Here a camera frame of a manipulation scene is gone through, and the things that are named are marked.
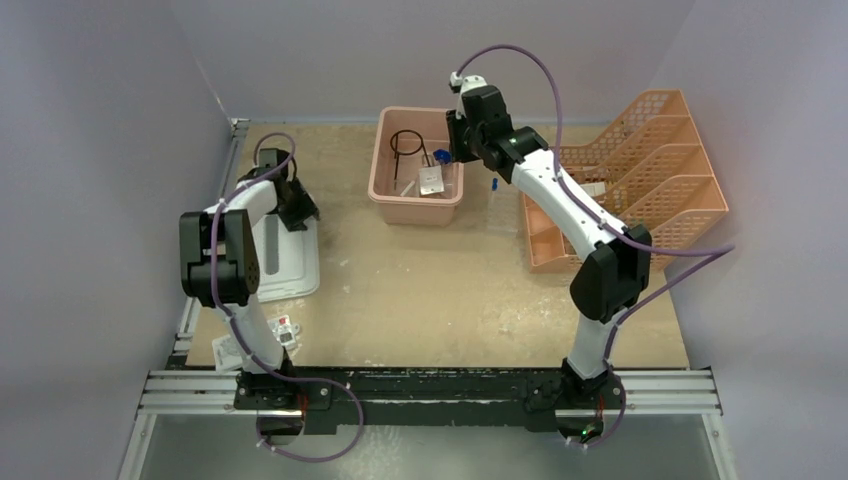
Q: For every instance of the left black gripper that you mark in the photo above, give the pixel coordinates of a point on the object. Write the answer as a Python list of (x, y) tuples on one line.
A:
[(296, 222)]

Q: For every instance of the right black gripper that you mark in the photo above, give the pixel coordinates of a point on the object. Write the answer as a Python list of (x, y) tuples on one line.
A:
[(456, 125)]

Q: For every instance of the spatula with blue clip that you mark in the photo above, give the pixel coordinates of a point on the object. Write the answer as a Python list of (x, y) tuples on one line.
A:
[(443, 158)]

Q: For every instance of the small white packet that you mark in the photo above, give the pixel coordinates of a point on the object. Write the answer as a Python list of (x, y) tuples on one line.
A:
[(431, 181)]

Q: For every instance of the white plastic bin lid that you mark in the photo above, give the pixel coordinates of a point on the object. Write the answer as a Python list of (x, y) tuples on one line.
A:
[(289, 261)]

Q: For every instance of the black wire tripod stand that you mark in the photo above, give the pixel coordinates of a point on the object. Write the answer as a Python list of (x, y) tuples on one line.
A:
[(419, 152)]

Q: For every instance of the white clay triangle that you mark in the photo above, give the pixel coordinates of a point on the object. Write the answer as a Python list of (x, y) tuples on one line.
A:
[(406, 189)]

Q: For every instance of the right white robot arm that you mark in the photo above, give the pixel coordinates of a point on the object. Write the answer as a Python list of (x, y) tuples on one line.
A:
[(614, 269)]

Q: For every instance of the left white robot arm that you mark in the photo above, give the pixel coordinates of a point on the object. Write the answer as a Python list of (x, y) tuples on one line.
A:
[(219, 264)]

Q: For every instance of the pink plastic bin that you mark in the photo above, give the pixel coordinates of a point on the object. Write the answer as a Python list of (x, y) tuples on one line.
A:
[(433, 210)]

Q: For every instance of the clear test tube rack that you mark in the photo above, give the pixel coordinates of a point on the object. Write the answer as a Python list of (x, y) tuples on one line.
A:
[(503, 210)]

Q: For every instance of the blister pack with label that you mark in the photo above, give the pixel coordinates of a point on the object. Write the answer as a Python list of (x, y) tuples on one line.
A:
[(285, 330)]

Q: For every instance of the orange mesh file organizer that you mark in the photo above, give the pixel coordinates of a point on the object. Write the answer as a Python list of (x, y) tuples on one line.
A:
[(649, 167)]

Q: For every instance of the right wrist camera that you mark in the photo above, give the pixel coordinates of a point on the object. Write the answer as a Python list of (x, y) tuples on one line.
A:
[(460, 84)]

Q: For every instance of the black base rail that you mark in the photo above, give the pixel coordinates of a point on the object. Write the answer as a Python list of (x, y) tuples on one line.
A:
[(540, 400)]

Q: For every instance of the aluminium frame rail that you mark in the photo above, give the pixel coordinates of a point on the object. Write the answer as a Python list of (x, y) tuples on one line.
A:
[(648, 392)]

